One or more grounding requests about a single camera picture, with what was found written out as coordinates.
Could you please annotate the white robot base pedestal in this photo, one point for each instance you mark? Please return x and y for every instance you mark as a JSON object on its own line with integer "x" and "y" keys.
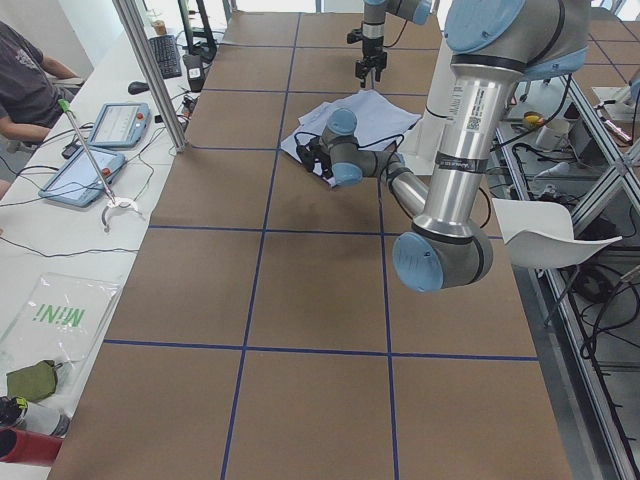
{"x": 422, "y": 141}

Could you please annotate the green cloth pouch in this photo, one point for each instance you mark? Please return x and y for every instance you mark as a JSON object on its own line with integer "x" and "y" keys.
{"x": 34, "y": 383}

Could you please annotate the aluminium frame post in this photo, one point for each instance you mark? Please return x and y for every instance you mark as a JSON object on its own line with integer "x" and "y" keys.
{"x": 131, "y": 21}

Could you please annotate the light blue striped shirt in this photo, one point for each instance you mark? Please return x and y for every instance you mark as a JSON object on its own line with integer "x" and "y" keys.
{"x": 379, "y": 122}

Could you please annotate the black keyboard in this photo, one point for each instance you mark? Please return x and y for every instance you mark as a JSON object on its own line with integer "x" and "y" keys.
{"x": 165, "y": 51}

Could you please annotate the far blue teach pendant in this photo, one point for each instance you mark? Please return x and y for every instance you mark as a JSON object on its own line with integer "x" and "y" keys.
{"x": 119, "y": 125}

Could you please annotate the near blue teach pendant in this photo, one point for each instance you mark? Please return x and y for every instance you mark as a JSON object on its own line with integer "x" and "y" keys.
{"x": 76, "y": 183}

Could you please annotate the white curved plastic sheet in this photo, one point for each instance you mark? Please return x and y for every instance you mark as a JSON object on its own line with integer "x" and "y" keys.
{"x": 540, "y": 235}

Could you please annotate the brown paper table mat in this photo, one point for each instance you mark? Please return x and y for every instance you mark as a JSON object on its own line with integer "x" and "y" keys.
{"x": 263, "y": 332}

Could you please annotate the metal grabber tool claw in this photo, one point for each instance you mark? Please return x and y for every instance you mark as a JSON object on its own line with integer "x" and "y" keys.
{"x": 114, "y": 202}

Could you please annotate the blue teach pendant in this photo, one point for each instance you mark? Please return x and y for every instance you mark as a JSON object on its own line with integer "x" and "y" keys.
{"x": 76, "y": 183}
{"x": 119, "y": 125}

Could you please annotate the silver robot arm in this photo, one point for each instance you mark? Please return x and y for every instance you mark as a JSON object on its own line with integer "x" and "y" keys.
{"x": 375, "y": 11}
{"x": 495, "y": 45}

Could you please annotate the red bottle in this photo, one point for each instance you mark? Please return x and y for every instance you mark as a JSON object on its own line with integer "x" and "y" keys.
{"x": 30, "y": 448}

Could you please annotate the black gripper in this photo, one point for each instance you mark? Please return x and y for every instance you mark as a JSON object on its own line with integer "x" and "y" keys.
{"x": 371, "y": 49}
{"x": 316, "y": 161}

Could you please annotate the white MINI paper bag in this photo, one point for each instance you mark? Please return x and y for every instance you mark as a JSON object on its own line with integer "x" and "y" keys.
{"x": 60, "y": 321}

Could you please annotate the seated person grey shirt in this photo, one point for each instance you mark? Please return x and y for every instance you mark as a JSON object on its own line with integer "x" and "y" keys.
{"x": 29, "y": 100}

